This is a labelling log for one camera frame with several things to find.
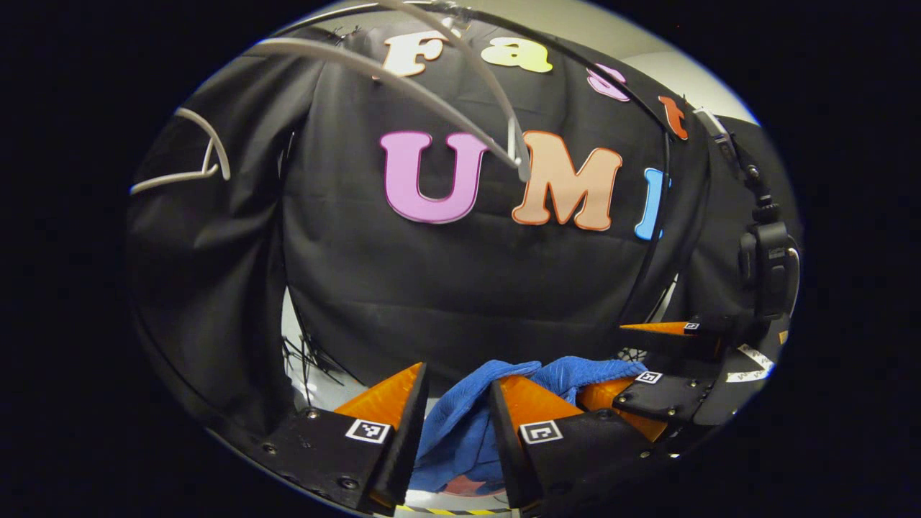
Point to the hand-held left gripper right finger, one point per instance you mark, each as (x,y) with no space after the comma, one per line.
(504,446)

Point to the white hanger with taped hook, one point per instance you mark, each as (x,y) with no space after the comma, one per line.
(524,162)

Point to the black clothes rack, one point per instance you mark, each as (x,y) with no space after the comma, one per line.
(666,180)

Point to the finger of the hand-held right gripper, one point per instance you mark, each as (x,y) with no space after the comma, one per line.
(669,396)
(676,344)

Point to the white plastic hanger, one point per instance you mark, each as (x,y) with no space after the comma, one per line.
(180,178)

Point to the yellow black floor tape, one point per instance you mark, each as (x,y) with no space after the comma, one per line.
(446,511)

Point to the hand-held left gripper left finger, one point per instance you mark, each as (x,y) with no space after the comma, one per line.
(406,432)

